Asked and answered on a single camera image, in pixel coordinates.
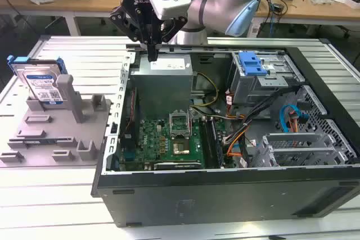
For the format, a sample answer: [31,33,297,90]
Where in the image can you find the long wooden desk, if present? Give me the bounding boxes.
[0,0,360,38]

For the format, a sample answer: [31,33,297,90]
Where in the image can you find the metal socket cover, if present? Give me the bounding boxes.
[168,112,194,139]

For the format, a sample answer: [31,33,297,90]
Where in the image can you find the green motherboard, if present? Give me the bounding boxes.
[119,116,234,172]

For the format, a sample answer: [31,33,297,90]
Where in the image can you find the blue plastic drive latch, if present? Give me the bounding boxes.
[238,51,267,77]

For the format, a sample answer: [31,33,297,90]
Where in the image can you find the orange red wire bundle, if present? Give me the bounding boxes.
[224,127,254,158]

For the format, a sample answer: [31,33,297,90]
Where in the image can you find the RAM stick with blue label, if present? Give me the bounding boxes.
[24,138,59,144]

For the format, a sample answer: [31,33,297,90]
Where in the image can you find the hard disk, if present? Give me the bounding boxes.
[7,55,68,110]

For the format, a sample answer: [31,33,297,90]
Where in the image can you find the CPU socket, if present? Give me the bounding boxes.
[172,136,191,156]

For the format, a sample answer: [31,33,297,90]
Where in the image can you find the yellow power wires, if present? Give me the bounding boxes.
[191,73,220,108]

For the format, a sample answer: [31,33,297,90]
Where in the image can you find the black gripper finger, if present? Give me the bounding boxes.
[154,16,188,61]
[109,7,156,62]

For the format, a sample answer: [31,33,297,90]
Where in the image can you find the black RAM stick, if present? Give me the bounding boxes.
[210,119,226,167]
[200,118,218,169]

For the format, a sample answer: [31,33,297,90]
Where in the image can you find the orange power wire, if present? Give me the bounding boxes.
[288,112,304,134]

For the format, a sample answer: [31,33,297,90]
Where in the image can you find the grey power supply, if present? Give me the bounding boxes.
[129,54,195,119]

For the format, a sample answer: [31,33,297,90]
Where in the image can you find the grey optical drive cage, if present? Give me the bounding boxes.
[227,51,306,106]

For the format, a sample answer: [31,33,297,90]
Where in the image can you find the blue data wire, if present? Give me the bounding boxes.
[278,104,307,134]

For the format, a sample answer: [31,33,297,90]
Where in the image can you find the black graphics card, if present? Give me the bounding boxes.
[153,161,203,171]

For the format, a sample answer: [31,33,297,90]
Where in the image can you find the black open PC case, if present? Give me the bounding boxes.
[90,37,360,228]

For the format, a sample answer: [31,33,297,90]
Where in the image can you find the grey parts rack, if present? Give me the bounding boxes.
[0,74,113,169]

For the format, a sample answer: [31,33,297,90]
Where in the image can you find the black cable bundle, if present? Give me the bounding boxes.
[223,87,299,151]

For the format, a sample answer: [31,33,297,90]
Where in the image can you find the blue network cable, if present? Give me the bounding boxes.
[268,0,276,31]

